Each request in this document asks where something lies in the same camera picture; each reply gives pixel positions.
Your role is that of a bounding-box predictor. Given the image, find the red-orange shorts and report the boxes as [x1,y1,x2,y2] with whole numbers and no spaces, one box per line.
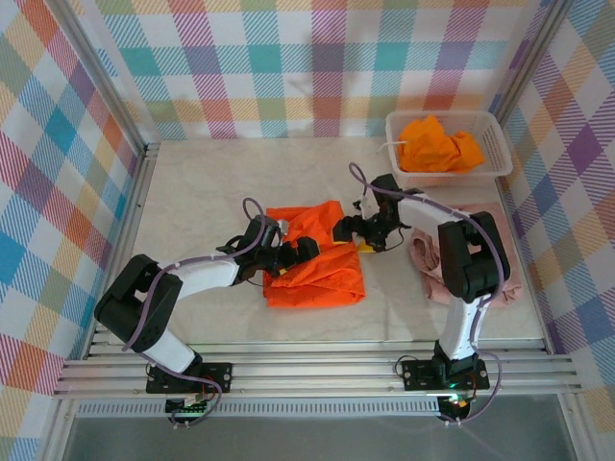
[262,200,367,309]

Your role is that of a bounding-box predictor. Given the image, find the pink shorts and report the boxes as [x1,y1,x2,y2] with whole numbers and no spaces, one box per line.
[408,201,524,306]

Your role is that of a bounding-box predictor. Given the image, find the yellow-orange shorts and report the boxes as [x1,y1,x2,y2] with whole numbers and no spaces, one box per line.
[382,114,486,175]

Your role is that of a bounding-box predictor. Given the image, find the white plastic basket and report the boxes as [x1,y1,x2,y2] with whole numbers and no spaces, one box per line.
[383,110,514,187]

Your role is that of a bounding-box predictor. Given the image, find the thin black right gripper cable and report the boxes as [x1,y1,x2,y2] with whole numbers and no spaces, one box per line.
[378,224,406,253]

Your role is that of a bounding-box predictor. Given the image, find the aluminium mounting rail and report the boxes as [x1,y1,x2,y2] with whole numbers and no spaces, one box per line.
[52,341,580,400]

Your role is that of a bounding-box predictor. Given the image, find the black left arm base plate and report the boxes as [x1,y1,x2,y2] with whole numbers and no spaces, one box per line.
[146,362,234,395]

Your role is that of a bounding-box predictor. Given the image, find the aluminium side rail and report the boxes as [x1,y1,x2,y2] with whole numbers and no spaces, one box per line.
[494,182,552,354]
[84,142,162,359]

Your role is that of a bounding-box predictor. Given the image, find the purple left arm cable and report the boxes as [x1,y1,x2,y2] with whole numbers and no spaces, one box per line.
[122,197,268,428]

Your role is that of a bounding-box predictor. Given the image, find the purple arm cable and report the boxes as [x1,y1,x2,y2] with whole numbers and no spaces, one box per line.
[349,162,511,426]
[122,197,268,428]

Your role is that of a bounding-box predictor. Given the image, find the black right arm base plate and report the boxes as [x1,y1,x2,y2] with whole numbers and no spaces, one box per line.
[401,358,491,393]

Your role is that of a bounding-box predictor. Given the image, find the white slotted cable duct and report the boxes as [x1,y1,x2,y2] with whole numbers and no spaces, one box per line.
[76,401,443,418]

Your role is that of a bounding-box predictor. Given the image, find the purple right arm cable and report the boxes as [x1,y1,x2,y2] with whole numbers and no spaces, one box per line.
[349,162,511,426]

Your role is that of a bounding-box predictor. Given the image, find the aluminium corner post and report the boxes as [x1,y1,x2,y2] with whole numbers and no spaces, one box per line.
[57,0,162,159]
[487,0,578,129]

